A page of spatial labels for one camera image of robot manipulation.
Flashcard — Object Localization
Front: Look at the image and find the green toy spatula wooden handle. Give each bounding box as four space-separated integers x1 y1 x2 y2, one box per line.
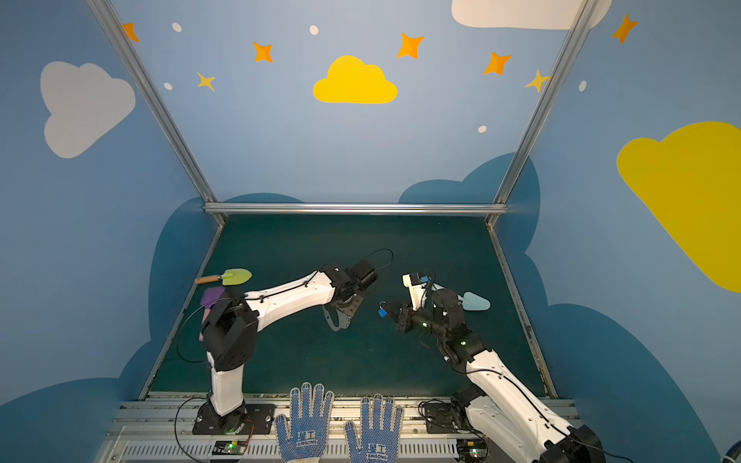
194 268 253 287

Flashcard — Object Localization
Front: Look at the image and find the purple toy spatula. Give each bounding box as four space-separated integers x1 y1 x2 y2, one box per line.
201 286 226 321

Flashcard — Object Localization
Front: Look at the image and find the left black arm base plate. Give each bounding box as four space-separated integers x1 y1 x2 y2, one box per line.
192 401 276 435

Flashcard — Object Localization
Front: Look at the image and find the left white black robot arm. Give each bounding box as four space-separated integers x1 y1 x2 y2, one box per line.
192 260 377 435

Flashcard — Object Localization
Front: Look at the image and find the blue dotted work glove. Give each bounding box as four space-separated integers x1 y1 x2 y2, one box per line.
275 382 334 463
345 394 404 463

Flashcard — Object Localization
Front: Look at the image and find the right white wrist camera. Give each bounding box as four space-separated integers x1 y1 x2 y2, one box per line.
403 273 435 311

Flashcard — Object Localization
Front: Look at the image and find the front aluminium rail base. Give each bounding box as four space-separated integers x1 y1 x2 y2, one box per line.
103 395 597 463

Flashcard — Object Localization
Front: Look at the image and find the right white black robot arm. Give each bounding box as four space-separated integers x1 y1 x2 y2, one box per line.
379 287 606 462

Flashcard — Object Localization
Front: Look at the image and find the light blue toy spatula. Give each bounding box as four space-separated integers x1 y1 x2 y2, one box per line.
432 284 491 312

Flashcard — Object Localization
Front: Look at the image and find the left blue dotted work glove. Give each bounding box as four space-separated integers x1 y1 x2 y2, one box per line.
275 382 334 463

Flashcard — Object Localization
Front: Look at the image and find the aluminium frame post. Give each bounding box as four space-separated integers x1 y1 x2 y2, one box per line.
87 0 217 206
486 0 601 232

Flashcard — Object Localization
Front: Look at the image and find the left green circuit board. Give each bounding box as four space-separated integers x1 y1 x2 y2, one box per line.
211 440 248 457

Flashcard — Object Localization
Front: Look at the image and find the horizontal aluminium frame bar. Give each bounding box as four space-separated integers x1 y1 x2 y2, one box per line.
204 203 508 216

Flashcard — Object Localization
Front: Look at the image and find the green circuit board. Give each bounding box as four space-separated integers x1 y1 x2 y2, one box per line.
455 439 489 463
211 440 248 457

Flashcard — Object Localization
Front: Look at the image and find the right aluminium frame post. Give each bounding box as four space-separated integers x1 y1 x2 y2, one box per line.
486 0 601 232

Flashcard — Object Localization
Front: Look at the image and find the right green circuit board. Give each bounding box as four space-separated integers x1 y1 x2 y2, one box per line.
455 439 489 463

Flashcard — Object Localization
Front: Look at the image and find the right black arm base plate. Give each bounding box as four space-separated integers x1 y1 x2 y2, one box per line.
418 397 501 437

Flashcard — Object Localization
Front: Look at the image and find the left aluminium frame post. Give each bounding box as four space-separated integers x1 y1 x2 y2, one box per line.
87 0 217 206

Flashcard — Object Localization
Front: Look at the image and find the right blue dotted work glove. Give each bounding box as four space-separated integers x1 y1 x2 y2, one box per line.
345 394 404 463

